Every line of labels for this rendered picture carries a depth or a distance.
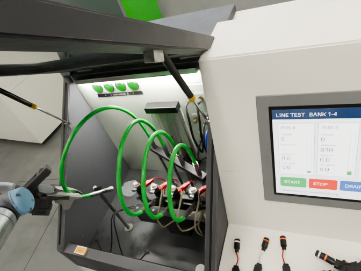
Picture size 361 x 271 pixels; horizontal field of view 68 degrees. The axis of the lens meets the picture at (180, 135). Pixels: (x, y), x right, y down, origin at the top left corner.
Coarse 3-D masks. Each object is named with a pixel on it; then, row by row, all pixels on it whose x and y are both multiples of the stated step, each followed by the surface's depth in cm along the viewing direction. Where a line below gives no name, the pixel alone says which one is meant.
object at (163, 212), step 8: (152, 136) 85; (168, 136) 94; (144, 152) 82; (144, 160) 81; (144, 168) 80; (144, 176) 80; (144, 184) 80; (144, 192) 80; (144, 200) 81; (168, 208) 94; (152, 216) 84; (160, 216) 89
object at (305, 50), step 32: (352, 0) 66; (224, 32) 75; (256, 32) 69; (288, 32) 64; (320, 32) 60; (352, 32) 56; (224, 64) 66; (256, 64) 63; (288, 64) 61; (320, 64) 58; (352, 64) 56; (224, 96) 71; (224, 128) 76; (256, 128) 72; (224, 160) 82; (256, 160) 77; (224, 192) 89; (256, 192) 84; (256, 224) 91; (288, 224) 86; (320, 224) 81; (352, 224) 77
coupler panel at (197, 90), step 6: (192, 84) 97; (198, 84) 96; (192, 90) 99; (198, 90) 98; (186, 96) 102; (198, 96) 100; (204, 96) 99; (186, 102) 100; (192, 102) 103; (204, 102) 101; (192, 108) 105; (204, 108) 103; (192, 114) 107; (192, 120) 110; (204, 120) 105; (198, 126) 111; (198, 132) 114; (198, 138) 117
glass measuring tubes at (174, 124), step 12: (144, 108) 109; (156, 108) 106; (168, 108) 104; (180, 108) 107; (156, 120) 113; (168, 120) 113; (180, 120) 109; (168, 132) 116; (180, 132) 116; (168, 144) 122; (192, 144) 119
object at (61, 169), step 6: (102, 108) 93; (108, 108) 95; (114, 108) 97; (120, 108) 98; (90, 114) 91; (132, 114) 103; (84, 120) 90; (78, 126) 89; (144, 126) 109; (72, 132) 89; (72, 138) 88; (66, 144) 88; (66, 150) 88; (60, 162) 89; (60, 168) 89; (60, 174) 89; (60, 180) 90; (66, 186) 92; (72, 192) 95
